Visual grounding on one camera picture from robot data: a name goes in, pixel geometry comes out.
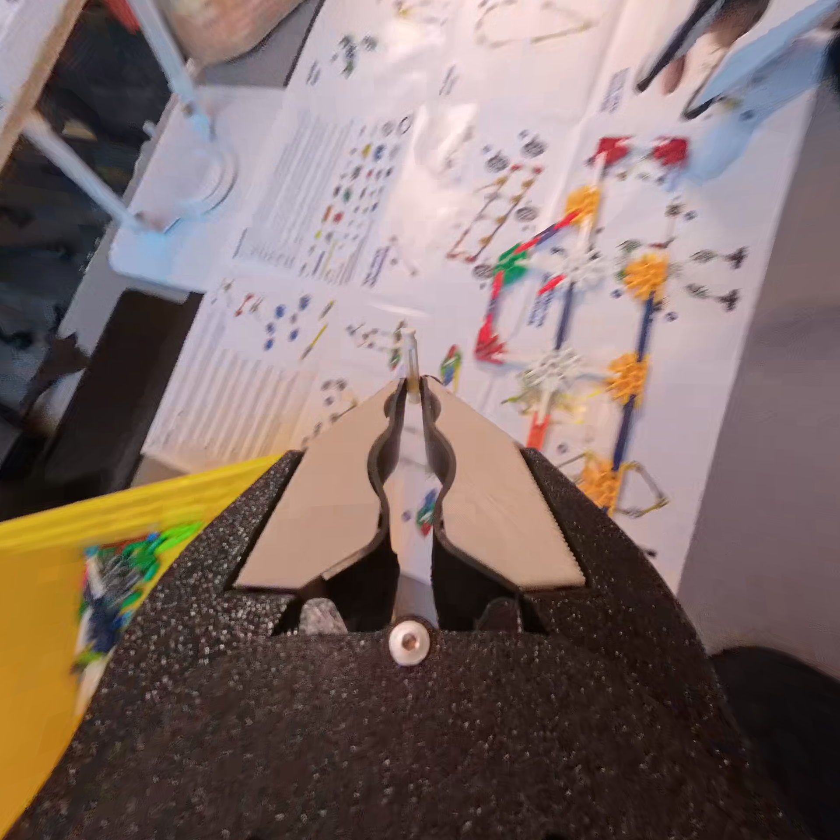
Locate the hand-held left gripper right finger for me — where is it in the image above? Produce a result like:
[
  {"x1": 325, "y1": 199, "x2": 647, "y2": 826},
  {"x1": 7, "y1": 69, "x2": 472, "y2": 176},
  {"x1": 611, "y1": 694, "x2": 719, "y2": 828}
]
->
[{"x1": 423, "y1": 384, "x2": 588, "y2": 626}]

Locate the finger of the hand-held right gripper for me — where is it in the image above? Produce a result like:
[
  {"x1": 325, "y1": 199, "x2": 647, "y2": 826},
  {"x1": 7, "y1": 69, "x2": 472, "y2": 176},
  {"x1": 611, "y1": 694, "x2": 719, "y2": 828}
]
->
[
  {"x1": 683, "y1": 0, "x2": 840, "y2": 182},
  {"x1": 637, "y1": 0, "x2": 729, "y2": 94}
]

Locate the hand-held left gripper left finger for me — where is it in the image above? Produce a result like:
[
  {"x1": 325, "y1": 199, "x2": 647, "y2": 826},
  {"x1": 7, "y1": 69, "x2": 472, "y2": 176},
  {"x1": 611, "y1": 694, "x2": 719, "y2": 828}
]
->
[{"x1": 234, "y1": 381, "x2": 401, "y2": 628}]

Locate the pile of toy rods and connectors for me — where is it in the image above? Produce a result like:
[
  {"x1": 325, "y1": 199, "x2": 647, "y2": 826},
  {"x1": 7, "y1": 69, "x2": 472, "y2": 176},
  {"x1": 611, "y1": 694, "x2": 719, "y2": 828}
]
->
[{"x1": 73, "y1": 523, "x2": 207, "y2": 673}]

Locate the thin grey rod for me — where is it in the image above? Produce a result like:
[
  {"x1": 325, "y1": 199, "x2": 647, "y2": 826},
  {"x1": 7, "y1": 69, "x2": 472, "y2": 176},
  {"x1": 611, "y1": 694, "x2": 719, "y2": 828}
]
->
[{"x1": 405, "y1": 331, "x2": 447, "y2": 481}]

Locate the colourful rod connector toy model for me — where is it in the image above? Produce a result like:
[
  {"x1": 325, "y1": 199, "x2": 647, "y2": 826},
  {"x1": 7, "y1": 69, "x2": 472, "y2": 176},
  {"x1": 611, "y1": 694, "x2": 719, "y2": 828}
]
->
[{"x1": 470, "y1": 132, "x2": 693, "y2": 515}]

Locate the yellow plastic bin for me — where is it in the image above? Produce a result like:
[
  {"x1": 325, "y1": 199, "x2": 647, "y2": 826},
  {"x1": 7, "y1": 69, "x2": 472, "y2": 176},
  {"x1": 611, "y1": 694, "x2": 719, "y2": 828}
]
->
[{"x1": 0, "y1": 453, "x2": 286, "y2": 804}]

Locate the person's right hand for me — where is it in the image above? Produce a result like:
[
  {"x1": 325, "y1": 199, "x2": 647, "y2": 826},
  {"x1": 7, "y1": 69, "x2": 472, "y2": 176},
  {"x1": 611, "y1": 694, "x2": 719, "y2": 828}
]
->
[{"x1": 663, "y1": 0, "x2": 775, "y2": 99}]

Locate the flat dark device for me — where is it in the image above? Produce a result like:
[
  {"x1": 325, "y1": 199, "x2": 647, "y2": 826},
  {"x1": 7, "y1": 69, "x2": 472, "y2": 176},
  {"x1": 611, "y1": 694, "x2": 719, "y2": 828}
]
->
[{"x1": 37, "y1": 289, "x2": 207, "y2": 502}]

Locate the toy building instruction sheet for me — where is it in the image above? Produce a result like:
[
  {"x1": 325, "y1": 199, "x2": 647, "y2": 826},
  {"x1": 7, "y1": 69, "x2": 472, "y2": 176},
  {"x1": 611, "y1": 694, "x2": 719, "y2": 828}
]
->
[{"x1": 142, "y1": 0, "x2": 824, "y2": 594}]

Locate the black textured pad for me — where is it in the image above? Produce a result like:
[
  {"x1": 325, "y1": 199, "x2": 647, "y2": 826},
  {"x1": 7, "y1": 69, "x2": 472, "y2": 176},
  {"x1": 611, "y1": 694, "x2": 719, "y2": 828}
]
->
[{"x1": 709, "y1": 646, "x2": 840, "y2": 840}]

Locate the white round disc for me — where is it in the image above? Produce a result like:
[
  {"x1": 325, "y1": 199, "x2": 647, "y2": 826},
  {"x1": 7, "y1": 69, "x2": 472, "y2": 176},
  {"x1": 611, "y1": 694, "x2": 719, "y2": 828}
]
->
[{"x1": 108, "y1": 86, "x2": 286, "y2": 298}]

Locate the white stand frame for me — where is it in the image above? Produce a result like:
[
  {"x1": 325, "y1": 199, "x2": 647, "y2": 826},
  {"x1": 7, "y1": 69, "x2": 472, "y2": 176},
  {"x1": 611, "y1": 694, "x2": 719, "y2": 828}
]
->
[{"x1": 20, "y1": 0, "x2": 240, "y2": 240}]

